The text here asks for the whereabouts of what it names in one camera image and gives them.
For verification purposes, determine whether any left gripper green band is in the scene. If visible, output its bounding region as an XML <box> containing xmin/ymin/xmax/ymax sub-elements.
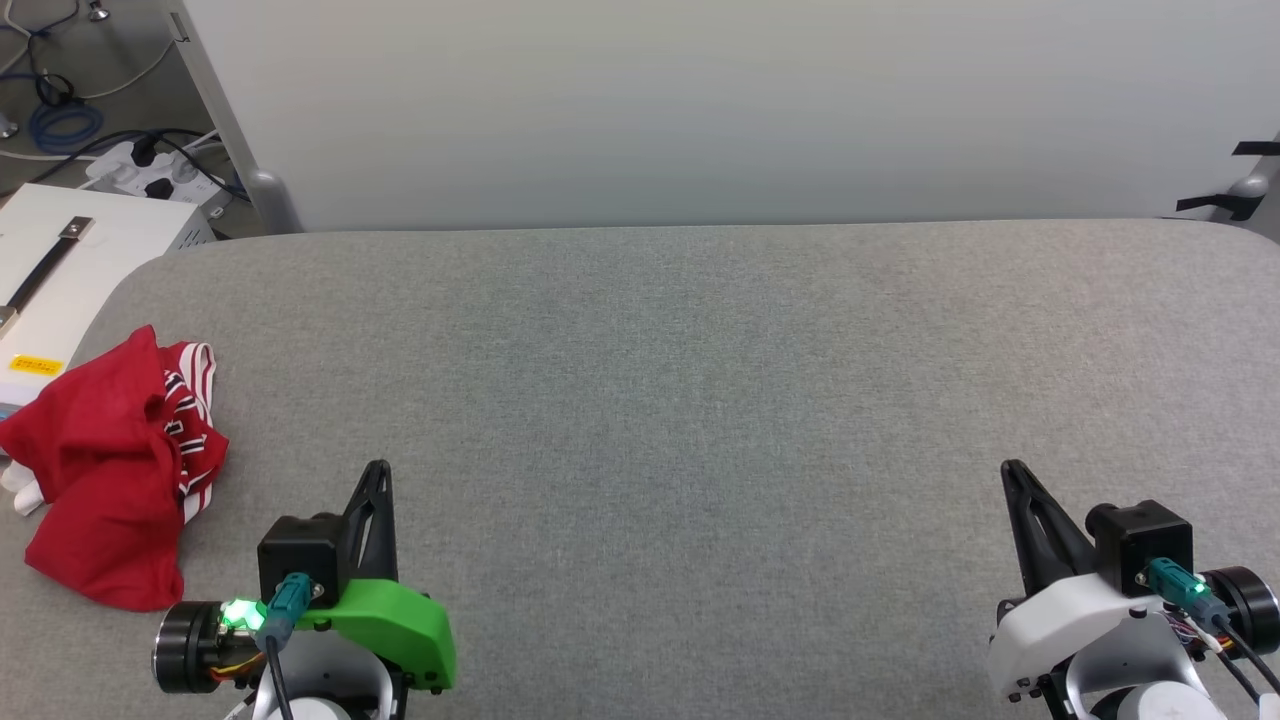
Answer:
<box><xmin>152</xmin><ymin>460</ymin><xmax>458</xmax><ymax>694</ymax></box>

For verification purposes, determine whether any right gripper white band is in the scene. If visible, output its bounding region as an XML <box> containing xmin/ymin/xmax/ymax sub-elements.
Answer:
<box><xmin>985</xmin><ymin>460</ymin><xmax>1280</xmax><ymax>703</ymax></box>

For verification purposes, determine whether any red Bulls basketball jersey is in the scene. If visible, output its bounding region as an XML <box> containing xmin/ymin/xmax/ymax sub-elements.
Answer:
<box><xmin>0</xmin><ymin>325</ymin><xmax>231</xmax><ymax>613</ymax></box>

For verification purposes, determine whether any grey partition foot black tape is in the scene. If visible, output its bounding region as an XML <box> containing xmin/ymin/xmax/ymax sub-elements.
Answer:
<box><xmin>1175</xmin><ymin>140</ymin><xmax>1280</xmax><ymax>223</ymax></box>

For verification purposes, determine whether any white power strip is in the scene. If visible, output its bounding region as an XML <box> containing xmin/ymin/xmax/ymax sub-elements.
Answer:
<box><xmin>84</xmin><ymin>138</ymin><xmax>233</xmax><ymax>213</ymax></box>

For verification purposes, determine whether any white partition panel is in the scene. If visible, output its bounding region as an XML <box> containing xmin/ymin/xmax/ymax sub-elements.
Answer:
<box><xmin>180</xmin><ymin>0</ymin><xmax>1280</xmax><ymax>233</ymax></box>

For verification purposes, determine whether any left teal plug camera cable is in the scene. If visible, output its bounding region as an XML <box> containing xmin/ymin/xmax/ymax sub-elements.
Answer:
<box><xmin>260</xmin><ymin>572</ymin><xmax>315</xmax><ymax>720</ymax></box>

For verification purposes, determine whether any teal plug camera cable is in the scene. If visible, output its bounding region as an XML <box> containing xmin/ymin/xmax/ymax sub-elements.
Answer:
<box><xmin>260</xmin><ymin>572</ymin><xmax>315</xmax><ymax>720</ymax></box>
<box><xmin>1138</xmin><ymin>557</ymin><xmax>1280</xmax><ymax>701</ymax></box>

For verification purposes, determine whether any right teal plug camera cable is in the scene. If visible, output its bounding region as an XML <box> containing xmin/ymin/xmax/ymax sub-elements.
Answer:
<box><xmin>1138</xmin><ymin>557</ymin><xmax>1280</xmax><ymax>701</ymax></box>

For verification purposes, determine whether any white box with black strap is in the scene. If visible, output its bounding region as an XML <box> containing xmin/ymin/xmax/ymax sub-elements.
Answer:
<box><xmin>0</xmin><ymin>183</ymin><xmax>216</xmax><ymax>411</ymax></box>

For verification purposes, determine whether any coiled blue cable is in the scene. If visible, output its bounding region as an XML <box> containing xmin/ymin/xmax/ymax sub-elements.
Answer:
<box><xmin>27</xmin><ymin>98</ymin><xmax>105</xmax><ymax>154</ymax></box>

